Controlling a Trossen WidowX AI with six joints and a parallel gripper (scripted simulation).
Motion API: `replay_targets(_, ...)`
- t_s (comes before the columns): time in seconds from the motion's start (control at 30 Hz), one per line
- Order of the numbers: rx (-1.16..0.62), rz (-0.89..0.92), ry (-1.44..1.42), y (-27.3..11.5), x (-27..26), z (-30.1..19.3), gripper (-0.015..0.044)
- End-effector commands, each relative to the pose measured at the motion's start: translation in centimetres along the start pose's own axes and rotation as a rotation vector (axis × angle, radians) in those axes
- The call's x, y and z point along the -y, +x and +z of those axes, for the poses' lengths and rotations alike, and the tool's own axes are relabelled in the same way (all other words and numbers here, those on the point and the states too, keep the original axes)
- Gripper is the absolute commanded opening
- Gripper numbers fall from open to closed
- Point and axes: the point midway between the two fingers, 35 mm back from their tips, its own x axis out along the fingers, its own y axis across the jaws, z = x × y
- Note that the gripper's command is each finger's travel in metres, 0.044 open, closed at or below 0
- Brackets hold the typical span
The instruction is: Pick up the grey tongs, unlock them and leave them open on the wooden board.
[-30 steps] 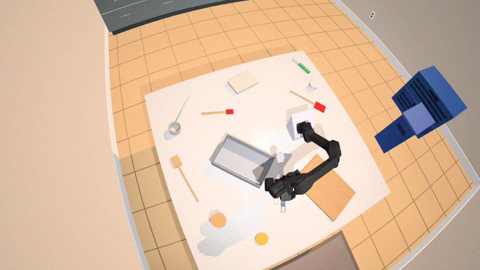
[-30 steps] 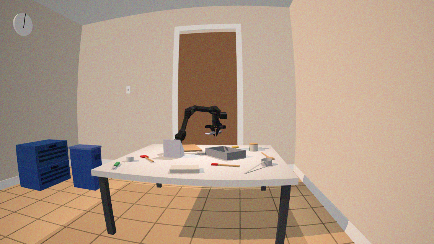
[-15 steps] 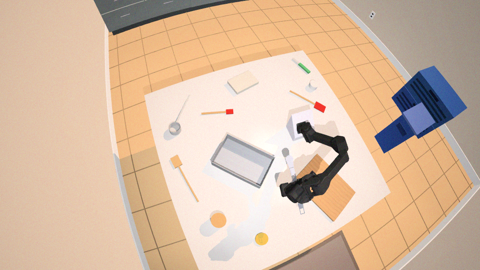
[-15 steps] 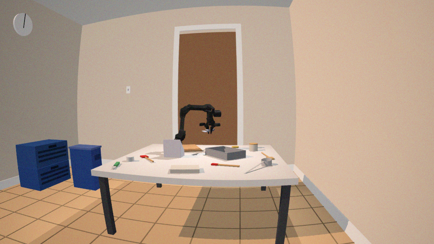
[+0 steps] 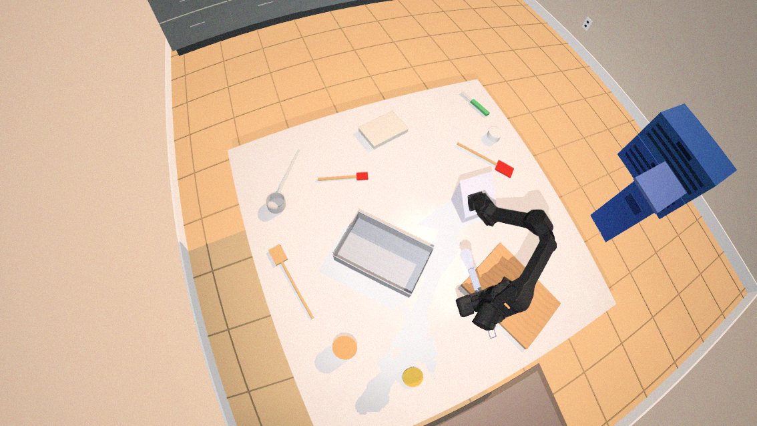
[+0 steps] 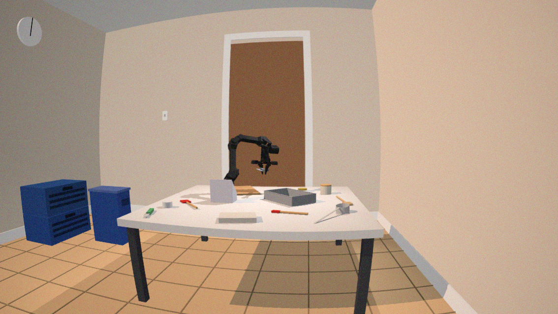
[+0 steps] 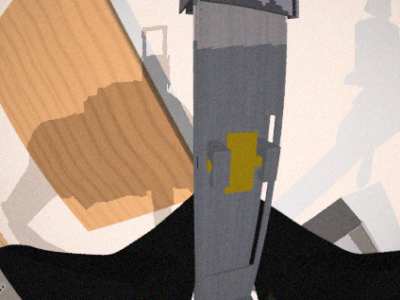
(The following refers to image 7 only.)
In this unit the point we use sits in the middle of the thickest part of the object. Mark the grey rectangular tin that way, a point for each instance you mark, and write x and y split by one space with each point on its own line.
339 225

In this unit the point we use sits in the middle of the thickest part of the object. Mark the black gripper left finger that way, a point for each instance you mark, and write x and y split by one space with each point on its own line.
160 265

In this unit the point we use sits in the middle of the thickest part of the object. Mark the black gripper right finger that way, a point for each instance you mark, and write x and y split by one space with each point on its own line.
298 265

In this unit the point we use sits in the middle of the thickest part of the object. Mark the wooden cutting board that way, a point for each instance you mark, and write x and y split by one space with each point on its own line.
83 104

